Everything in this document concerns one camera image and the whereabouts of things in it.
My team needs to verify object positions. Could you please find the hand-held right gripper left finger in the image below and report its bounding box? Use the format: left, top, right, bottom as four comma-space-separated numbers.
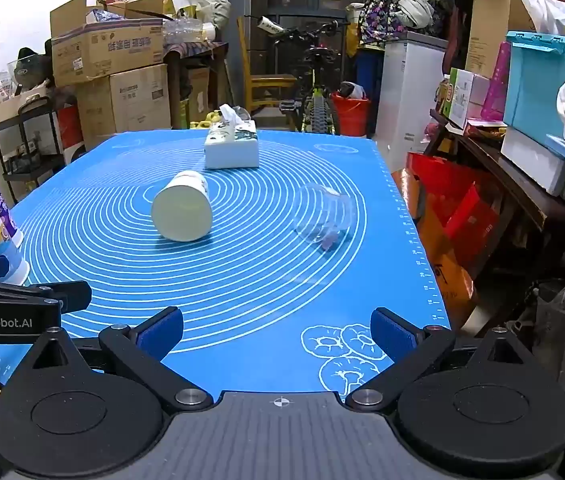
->
6, 306, 214, 411

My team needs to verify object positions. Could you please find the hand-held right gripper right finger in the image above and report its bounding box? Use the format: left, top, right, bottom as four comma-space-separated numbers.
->
345, 307, 559, 409

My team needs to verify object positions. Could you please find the clear plastic cup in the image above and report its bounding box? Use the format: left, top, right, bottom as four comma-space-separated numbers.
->
295, 183, 354, 249

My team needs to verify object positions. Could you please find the orange paper bag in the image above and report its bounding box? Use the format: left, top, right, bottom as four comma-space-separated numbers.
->
414, 200, 479, 332

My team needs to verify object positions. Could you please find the blue silicone baking mat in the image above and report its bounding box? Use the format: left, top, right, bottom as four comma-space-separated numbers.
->
0, 130, 454, 407

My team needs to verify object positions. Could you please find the black metal shelf rack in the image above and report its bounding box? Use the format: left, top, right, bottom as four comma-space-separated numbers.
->
0, 91, 86, 207

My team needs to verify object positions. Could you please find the red paper bag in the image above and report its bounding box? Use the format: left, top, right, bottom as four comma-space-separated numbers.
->
404, 152, 501, 262

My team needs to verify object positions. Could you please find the dark wooden side table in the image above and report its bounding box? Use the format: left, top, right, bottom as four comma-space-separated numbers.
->
426, 109, 565, 233

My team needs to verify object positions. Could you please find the plain brown cardboard box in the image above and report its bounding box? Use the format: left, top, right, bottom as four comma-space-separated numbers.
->
76, 63, 172, 151

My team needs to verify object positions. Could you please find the white tissue box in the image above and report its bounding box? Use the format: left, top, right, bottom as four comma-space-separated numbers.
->
204, 103, 260, 170

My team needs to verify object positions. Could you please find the red plastic bucket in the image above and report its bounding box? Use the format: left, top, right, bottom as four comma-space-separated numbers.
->
330, 90, 372, 137

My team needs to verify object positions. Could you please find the white flat box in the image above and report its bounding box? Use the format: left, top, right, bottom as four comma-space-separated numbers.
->
500, 126, 565, 197

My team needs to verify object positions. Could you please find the white chest freezer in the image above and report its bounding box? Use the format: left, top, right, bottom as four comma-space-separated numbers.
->
373, 31, 448, 159

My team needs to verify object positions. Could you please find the black bicycle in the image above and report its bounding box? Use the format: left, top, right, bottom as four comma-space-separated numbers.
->
237, 15, 359, 137

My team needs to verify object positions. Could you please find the printed open cardboard box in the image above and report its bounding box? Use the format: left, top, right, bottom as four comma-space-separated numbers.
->
50, 0, 166, 89

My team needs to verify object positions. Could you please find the green and white carton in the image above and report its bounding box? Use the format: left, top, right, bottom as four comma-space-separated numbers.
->
444, 67, 491, 129

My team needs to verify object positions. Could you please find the pink box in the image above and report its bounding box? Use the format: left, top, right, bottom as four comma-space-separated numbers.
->
479, 41, 512, 122

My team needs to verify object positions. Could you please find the yellow wooden chair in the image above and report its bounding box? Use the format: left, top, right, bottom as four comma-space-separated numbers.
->
236, 17, 297, 112

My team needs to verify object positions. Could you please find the teal plastic storage bin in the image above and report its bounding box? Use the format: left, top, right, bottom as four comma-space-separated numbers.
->
503, 30, 565, 142

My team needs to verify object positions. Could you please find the floral cloth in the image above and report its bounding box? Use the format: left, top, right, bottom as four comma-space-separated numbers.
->
357, 0, 404, 51

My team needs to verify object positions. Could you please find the tall brown cardboard box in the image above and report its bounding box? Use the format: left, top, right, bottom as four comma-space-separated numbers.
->
464, 0, 539, 80

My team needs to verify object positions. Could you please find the grey jacket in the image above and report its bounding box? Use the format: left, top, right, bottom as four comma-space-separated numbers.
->
394, 0, 436, 31

